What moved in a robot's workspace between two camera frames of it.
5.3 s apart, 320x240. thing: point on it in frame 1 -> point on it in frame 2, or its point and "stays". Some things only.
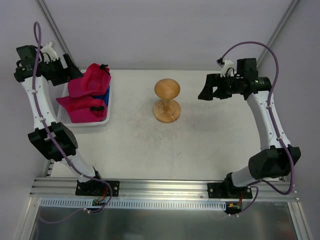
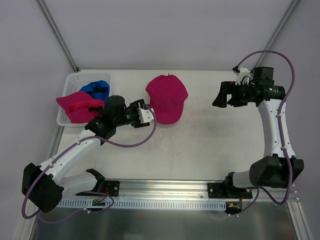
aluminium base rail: (157, 189) stays
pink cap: (83, 109) stays
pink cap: (95, 81) -> (167, 94)
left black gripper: (63, 71) -> (136, 114)
